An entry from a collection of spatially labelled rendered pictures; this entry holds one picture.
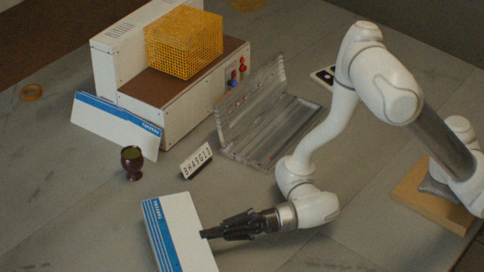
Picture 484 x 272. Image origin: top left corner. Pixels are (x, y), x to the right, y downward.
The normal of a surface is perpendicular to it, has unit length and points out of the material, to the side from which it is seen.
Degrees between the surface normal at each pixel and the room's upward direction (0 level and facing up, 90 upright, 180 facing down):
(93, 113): 63
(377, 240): 0
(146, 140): 69
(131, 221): 0
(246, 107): 79
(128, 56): 90
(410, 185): 3
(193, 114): 90
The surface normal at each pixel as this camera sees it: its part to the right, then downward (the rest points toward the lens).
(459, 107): 0.00, -0.78
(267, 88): 0.81, 0.20
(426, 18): -0.66, 0.48
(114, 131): -0.47, 0.12
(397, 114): 0.19, 0.52
